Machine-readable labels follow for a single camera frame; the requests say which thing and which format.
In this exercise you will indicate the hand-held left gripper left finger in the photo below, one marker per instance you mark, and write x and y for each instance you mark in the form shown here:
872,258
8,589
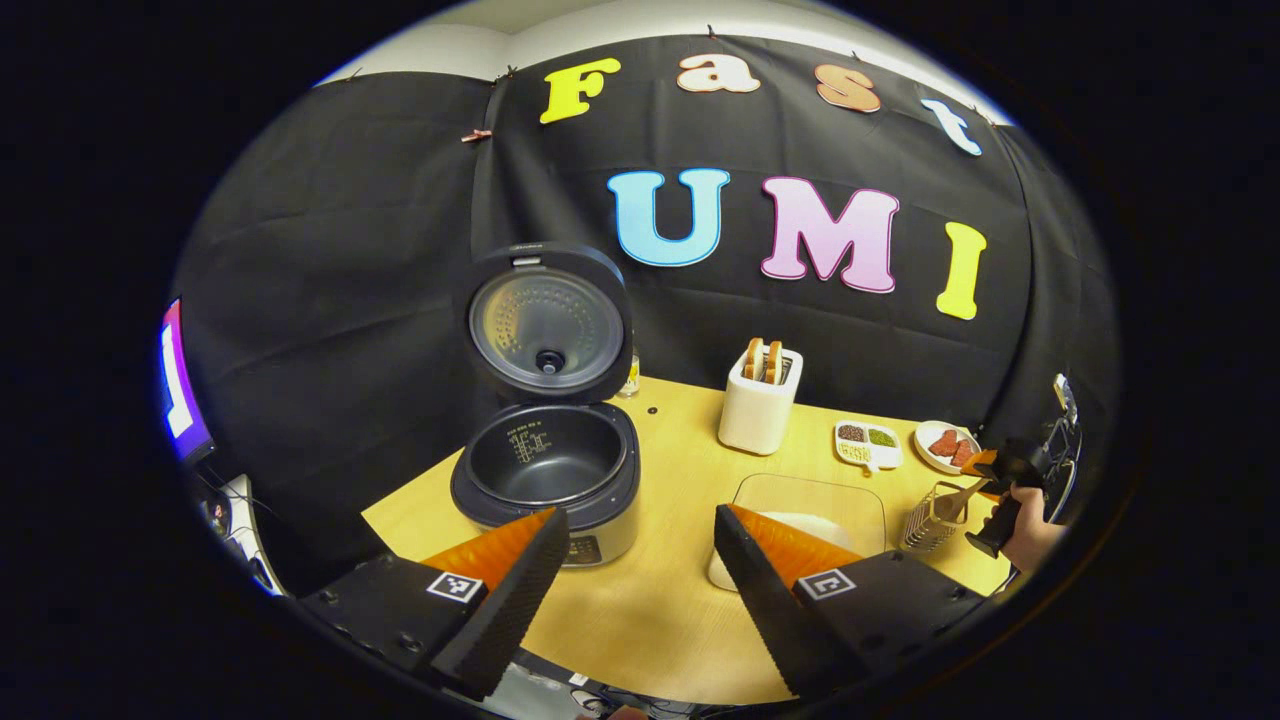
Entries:
510,610

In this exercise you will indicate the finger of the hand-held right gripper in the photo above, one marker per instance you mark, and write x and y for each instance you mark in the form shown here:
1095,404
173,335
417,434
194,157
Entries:
982,463

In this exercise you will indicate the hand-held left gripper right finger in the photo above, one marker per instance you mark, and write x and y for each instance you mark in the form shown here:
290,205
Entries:
765,610

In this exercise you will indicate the wooden spoon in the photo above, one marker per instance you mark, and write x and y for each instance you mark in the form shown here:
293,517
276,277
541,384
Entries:
965,497

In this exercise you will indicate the dark blue rice cooker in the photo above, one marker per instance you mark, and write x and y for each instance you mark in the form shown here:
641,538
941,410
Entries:
550,460

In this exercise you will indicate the red meat piece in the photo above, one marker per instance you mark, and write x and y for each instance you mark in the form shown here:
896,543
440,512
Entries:
964,453
944,444

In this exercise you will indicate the white round plate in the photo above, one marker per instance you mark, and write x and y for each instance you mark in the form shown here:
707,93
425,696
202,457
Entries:
928,450

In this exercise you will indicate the white divided bean dish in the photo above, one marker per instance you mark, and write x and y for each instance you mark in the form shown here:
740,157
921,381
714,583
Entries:
867,445

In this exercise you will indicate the clear glass container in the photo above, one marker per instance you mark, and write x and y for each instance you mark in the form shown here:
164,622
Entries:
810,492

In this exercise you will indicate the white toaster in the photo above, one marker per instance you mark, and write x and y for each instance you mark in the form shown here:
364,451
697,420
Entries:
755,415

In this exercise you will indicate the bread slice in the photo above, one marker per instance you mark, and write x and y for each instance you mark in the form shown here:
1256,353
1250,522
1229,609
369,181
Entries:
774,362
753,358

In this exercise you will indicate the small glass bottle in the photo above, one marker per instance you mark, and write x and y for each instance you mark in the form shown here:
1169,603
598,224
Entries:
632,375

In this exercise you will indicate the glowing monitor screen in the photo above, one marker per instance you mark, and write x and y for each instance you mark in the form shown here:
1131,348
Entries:
180,380

